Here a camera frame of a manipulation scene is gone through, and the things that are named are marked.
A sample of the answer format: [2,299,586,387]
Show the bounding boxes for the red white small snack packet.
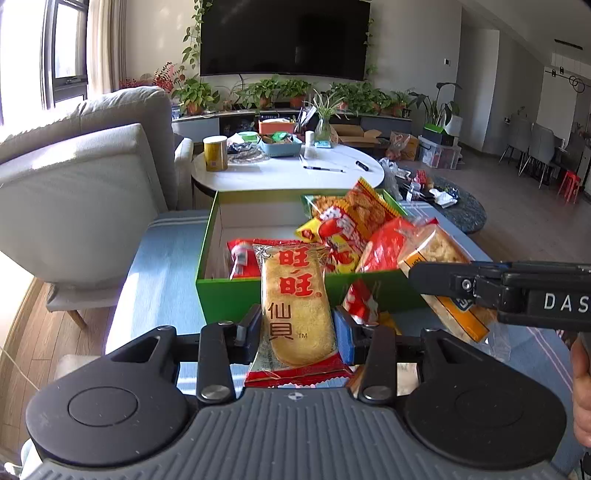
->
[342,279,379,326]

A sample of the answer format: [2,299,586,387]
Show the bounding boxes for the red transparent bread bag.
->
[356,218,512,362]

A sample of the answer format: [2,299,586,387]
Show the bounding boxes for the rice cracker packet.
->
[245,242,353,388]

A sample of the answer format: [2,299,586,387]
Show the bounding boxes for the red snack bag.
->
[228,238,301,280]

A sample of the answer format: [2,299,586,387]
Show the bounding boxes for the yellow lobster noodle snack bag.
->
[295,177,403,273]

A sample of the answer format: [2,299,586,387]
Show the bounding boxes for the person's right hand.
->
[571,338,591,448]

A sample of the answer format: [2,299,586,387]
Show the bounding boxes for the dark round side table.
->
[403,175,488,235]

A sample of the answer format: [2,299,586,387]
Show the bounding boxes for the red plastic stool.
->
[557,170,582,204]

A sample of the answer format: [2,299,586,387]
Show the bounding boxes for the grey dining chair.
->
[519,123,558,188]

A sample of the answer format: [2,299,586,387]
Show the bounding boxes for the clear storage bin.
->
[417,136,462,170]

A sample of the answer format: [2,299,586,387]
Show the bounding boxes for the green cardboard box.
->
[195,189,427,323]

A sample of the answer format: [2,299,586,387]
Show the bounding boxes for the white pot tall plant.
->
[409,82,462,133]

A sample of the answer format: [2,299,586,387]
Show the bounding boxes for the black marker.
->
[355,160,370,172]

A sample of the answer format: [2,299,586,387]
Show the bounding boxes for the green peanut snack bag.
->
[301,190,409,219]

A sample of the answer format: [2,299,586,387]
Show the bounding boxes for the black pen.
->
[304,165,346,173]

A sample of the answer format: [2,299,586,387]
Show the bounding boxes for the white oval coffee table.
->
[191,144,385,209]

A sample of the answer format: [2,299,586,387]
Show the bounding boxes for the open cardboard box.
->
[331,124,382,148]

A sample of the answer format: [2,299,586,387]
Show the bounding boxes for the yellow tin can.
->
[204,135,228,172]

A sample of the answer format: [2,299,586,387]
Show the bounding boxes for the blue tray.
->
[257,134,304,158]

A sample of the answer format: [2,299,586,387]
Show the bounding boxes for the beige sofa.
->
[1,86,193,324]

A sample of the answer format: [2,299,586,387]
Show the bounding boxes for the glass vase with plant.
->
[308,89,344,144]

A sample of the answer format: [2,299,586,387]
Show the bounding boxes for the tv console shelf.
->
[170,108,414,144]

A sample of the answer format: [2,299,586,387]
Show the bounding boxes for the orange box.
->
[259,118,296,136]

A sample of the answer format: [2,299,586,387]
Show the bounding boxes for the red berry decoration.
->
[120,62,184,94]

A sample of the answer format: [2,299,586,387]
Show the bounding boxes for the beige curtain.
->
[86,0,126,98]

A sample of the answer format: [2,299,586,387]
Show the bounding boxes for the wall television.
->
[200,0,370,80]

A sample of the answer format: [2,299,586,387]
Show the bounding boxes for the window frame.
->
[41,0,89,109]

